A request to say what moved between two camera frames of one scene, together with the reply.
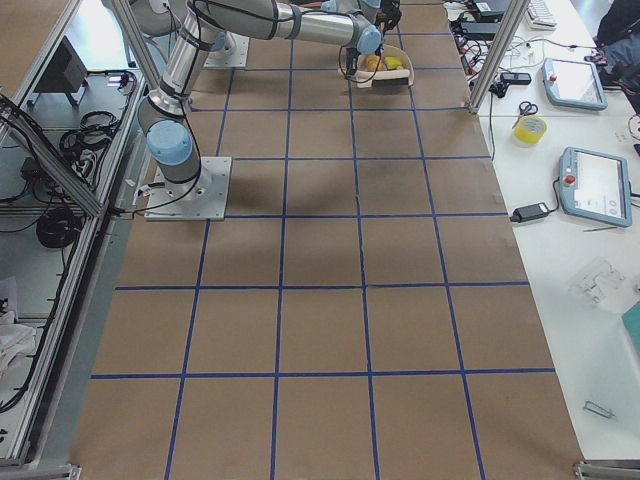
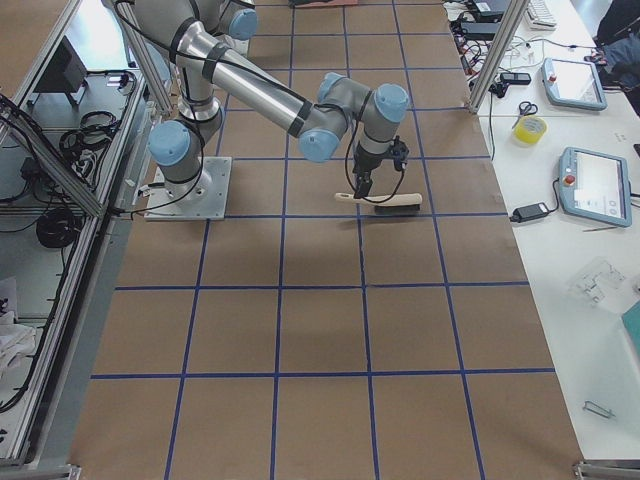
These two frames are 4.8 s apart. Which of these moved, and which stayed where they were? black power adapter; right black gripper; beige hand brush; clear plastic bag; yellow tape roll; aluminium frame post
Moved: beige hand brush; right black gripper
Stayed: aluminium frame post; yellow tape roll; clear plastic bag; black power adapter
